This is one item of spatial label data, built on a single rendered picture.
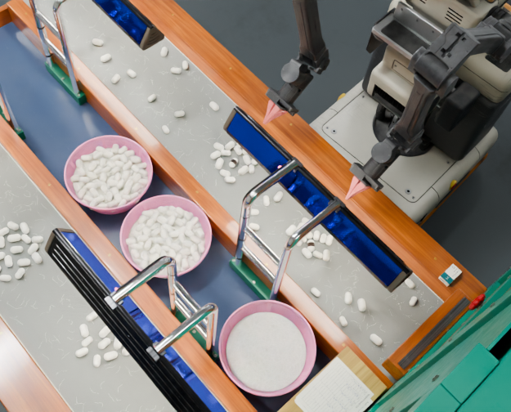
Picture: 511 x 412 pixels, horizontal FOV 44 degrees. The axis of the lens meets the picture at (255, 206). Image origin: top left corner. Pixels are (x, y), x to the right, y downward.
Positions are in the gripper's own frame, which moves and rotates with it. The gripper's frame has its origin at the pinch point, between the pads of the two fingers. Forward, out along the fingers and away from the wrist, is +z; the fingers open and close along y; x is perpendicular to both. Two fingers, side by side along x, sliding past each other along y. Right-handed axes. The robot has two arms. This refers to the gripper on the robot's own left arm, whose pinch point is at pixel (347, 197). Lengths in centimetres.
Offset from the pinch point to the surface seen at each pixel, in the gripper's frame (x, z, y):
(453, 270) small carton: 12.0, -3.7, 35.3
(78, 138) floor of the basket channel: -14, 46, -78
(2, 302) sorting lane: -51, 78, -42
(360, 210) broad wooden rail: 10.7, 2.3, 3.5
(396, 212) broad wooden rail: 15.4, -4.0, 11.0
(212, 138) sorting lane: 1.4, 17.4, -46.7
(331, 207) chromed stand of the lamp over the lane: -33.2, -2.0, 5.5
